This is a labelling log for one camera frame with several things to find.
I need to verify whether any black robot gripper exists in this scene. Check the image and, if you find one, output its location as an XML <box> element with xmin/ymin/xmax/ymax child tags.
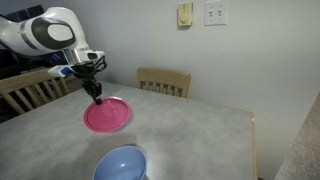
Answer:
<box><xmin>71</xmin><ymin>61</ymin><xmax>103</xmax><ymax>106</ymax></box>

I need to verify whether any pink round plastic lid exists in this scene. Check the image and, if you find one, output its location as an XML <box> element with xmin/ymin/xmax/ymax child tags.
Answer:
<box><xmin>83</xmin><ymin>96</ymin><xmax>132</xmax><ymax>134</ymax></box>

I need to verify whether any blue plastic bowl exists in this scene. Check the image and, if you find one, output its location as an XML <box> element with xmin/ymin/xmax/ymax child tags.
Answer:
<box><xmin>92</xmin><ymin>145</ymin><xmax>148</xmax><ymax>180</ymax></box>

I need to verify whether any wooden spindle-back chair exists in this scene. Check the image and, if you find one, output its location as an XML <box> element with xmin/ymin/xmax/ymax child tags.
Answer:
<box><xmin>0</xmin><ymin>67</ymin><xmax>72</xmax><ymax>116</ymax></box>

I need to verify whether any wooden slat-back chair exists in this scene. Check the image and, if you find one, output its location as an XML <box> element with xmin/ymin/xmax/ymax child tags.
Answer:
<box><xmin>136</xmin><ymin>67</ymin><xmax>192</xmax><ymax>99</ymax></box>

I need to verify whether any black equipment case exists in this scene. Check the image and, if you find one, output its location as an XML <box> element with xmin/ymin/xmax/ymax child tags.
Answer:
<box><xmin>0</xmin><ymin>4</ymin><xmax>46</xmax><ymax>23</ymax></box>

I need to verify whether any speckled granite countertop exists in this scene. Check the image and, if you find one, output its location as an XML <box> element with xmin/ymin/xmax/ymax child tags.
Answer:
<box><xmin>273</xmin><ymin>93</ymin><xmax>320</xmax><ymax>180</ymax></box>

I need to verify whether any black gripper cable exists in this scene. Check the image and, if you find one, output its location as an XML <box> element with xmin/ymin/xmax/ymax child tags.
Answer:
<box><xmin>93</xmin><ymin>55</ymin><xmax>108</xmax><ymax>74</ymax></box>

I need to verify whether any white and blue wrist camera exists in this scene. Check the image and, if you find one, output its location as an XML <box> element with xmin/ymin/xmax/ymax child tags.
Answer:
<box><xmin>47</xmin><ymin>65</ymin><xmax>74</xmax><ymax>79</ymax></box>

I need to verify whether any beige dimmer switch plate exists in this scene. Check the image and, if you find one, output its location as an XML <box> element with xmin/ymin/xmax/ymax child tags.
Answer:
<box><xmin>177</xmin><ymin>2</ymin><xmax>194</xmax><ymax>27</ymax></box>

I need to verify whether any white double switch plate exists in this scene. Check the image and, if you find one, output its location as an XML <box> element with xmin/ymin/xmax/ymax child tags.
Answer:
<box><xmin>203</xmin><ymin>0</ymin><xmax>230</xmax><ymax>27</ymax></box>

